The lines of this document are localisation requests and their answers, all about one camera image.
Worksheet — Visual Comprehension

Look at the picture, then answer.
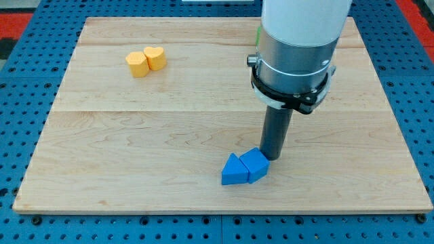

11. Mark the wooden board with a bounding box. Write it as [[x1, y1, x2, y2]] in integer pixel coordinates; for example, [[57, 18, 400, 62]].
[[13, 17, 433, 215]]

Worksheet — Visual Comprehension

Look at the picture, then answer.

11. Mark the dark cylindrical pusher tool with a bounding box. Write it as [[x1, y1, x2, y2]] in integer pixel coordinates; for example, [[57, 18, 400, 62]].
[[260, 106, 293, 161]]

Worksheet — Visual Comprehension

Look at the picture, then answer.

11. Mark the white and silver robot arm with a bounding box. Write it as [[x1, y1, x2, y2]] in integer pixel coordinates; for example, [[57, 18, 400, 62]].
[[247, 0, 352, 115]]

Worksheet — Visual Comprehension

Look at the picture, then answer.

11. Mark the blue triangle block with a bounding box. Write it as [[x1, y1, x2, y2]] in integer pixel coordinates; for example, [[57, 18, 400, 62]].
[[221, 153, 249, 185]]

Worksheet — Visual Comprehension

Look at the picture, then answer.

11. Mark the yellow pentagon block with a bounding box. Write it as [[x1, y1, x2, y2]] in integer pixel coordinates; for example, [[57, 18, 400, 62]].
[[125, 52, 150, 78]]

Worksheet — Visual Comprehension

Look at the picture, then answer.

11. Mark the blue cube block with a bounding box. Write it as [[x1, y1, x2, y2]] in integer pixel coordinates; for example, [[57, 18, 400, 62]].
[[240, 148, 270, 184]]

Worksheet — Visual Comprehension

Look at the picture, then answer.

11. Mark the yellow heart block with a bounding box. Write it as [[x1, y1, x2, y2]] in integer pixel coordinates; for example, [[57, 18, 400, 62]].
[[144, 47, 167, 71]]

